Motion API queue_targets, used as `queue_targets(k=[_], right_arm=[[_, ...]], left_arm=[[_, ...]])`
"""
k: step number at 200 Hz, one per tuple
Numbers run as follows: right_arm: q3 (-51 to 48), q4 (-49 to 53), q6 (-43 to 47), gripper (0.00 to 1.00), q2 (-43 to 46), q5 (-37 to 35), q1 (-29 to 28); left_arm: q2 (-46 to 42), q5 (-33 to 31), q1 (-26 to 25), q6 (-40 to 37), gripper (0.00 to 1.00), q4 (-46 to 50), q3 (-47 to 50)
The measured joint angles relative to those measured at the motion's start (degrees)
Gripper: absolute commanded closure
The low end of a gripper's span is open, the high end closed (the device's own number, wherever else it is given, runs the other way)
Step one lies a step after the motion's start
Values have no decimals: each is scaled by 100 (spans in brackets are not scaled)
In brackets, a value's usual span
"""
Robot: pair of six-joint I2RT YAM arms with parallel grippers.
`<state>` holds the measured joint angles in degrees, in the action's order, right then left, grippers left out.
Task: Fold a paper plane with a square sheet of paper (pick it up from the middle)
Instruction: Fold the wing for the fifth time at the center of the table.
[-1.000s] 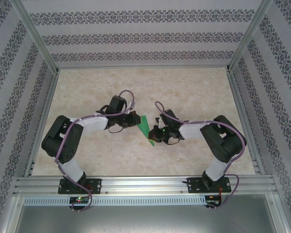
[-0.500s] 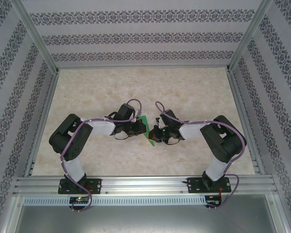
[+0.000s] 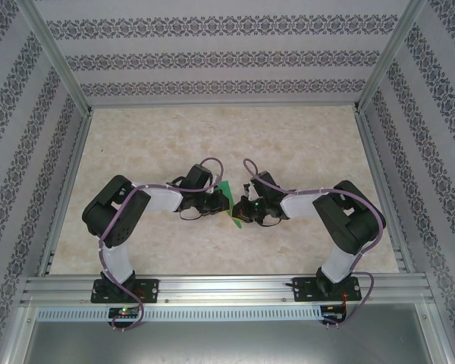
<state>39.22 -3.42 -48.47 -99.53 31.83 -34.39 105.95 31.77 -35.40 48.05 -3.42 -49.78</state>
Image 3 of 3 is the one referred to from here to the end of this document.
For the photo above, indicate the green paper sheet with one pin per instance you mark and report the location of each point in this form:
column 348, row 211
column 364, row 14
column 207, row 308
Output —
column 238, row 223

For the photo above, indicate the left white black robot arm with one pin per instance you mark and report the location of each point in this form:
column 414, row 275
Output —
column 115, row 261

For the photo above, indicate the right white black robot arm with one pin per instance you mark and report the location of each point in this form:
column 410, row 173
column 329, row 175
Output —
column 341, row 261

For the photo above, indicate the grey sheet metal tray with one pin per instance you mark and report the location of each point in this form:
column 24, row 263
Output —
column 227, row 345

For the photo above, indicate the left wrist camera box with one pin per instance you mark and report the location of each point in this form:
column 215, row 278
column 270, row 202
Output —
column 216, row 186

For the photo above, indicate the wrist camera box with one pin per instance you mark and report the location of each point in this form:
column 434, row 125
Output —
column 216, row 186
column 255, row 192

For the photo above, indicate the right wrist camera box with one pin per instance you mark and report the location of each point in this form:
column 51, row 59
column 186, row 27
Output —
column 255, row 192

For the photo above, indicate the aluminium mounting rail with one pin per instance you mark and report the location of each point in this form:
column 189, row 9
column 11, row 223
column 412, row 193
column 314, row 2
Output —
column 227, row 290

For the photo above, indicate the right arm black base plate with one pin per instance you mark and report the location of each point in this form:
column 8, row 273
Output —
column 305, row 290

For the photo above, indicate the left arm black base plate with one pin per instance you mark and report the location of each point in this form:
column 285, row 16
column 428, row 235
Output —
column 149, row 290

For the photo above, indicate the aluminium side rail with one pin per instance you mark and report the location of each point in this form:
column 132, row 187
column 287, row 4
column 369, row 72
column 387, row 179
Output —
column 66, row 193
column 383, row 189

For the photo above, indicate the aluminium frame post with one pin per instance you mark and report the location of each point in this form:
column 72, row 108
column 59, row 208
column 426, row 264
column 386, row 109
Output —
column 57, row 57
column 390, row 57

